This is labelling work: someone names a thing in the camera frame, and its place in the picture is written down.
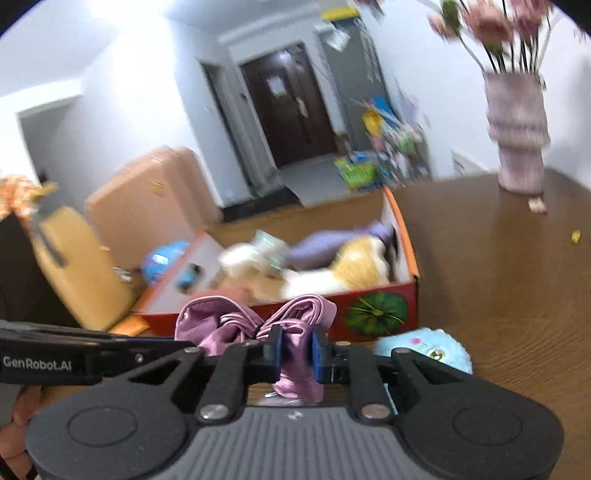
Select blue wet wipes pack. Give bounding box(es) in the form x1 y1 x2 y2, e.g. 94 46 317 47
141 240 190 282

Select purple drawstring pouch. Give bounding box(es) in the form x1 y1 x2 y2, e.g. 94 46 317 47
175 295 339 401

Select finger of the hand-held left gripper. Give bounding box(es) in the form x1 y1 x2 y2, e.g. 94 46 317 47
0 320 197 358

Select lavender knit cloth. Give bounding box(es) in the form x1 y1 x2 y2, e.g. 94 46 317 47
288 220 398 271

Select grey refrigerator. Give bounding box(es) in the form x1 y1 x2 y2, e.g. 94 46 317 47
318 18 393 139

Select yellow box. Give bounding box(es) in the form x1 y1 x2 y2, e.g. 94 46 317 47
321 6 362 22

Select orange patterned wrapping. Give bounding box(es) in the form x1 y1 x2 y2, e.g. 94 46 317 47
0 174 58 217

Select pink suitcase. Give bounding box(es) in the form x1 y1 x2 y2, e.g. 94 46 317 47
84 147 222 287

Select dried rose bouquet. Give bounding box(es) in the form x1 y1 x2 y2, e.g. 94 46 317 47
355 0 559 75

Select red cardboard box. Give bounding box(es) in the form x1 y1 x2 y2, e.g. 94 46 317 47
139 187 421 342

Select dark wooden door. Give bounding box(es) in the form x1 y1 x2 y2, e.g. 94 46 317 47
239 44 340 169

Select clear plastic sleeve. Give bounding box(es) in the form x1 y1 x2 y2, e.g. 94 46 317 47
325 25 352 49

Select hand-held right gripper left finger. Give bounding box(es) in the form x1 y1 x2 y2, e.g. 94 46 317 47
104 325 284 425

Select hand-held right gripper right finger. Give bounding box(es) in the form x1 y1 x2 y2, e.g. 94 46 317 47
313 329 483 424

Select black paper bag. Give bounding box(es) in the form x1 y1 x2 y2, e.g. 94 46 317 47
0 212 77 325

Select green toy box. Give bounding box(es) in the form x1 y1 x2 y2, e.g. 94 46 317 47
335 154 385 190

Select white and yellow alpaca plush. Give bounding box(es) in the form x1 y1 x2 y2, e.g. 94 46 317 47
281 235 400 301

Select light blue plush toy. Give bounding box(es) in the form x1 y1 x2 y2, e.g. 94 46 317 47
373 328 474 374

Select pink ceramic vase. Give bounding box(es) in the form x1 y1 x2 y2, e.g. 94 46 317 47
482 69 552 195

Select person's left hand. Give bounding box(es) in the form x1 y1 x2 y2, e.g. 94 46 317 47
0 386 41 480

